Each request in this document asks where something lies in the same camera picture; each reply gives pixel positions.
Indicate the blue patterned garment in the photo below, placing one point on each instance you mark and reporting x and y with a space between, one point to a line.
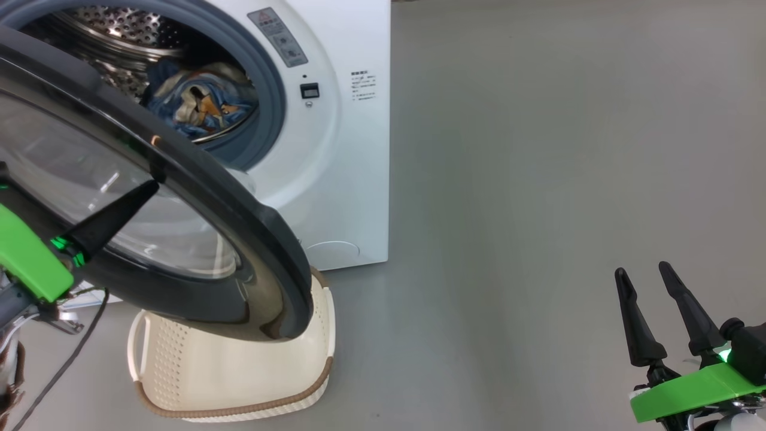
227 96

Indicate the round white filter cover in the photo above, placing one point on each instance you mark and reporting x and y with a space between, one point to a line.
335 254

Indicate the black door latch slot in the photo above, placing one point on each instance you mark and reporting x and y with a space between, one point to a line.
309 90

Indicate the steel perforated washer drum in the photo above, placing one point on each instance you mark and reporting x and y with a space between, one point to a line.
119 24

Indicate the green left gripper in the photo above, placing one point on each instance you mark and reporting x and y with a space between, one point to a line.
30 263

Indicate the cream perforated laundry basket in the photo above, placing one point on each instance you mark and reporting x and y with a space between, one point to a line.
239 371

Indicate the white front-load washing machine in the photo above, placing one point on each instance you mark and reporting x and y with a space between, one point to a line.
353 179

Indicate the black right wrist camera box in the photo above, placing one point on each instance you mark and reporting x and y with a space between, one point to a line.
751 353

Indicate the black round glass washer door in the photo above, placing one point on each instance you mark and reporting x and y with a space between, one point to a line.
227 203

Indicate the grey warning label sticker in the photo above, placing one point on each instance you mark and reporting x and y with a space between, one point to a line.
278 37

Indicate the cream cloth garment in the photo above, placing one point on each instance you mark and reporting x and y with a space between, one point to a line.
190 102

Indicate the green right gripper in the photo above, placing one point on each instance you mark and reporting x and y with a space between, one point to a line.
688 395

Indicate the grey rubber door gasket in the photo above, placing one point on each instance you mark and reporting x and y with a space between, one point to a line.
272 90

